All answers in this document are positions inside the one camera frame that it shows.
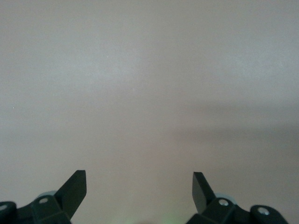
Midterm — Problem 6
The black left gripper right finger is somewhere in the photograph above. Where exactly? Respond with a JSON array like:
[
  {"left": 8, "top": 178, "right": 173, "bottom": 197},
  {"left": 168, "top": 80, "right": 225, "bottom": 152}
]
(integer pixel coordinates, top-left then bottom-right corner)
[{"left": 185, "top": 172, "right": 289, "bottom": 224}]

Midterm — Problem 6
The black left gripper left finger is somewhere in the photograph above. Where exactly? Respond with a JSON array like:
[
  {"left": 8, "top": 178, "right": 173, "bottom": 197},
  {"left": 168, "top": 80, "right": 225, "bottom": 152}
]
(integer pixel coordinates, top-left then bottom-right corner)
[{"left": 0, "top": 170, "right": 87, "bottom": 224}]

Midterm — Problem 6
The brown table mat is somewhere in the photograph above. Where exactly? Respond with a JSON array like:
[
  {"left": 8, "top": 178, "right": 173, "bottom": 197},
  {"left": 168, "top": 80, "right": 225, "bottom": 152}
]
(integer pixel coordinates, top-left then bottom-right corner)
[{"left": 0, "top": 0, "right": 299, "bottom": 224}]

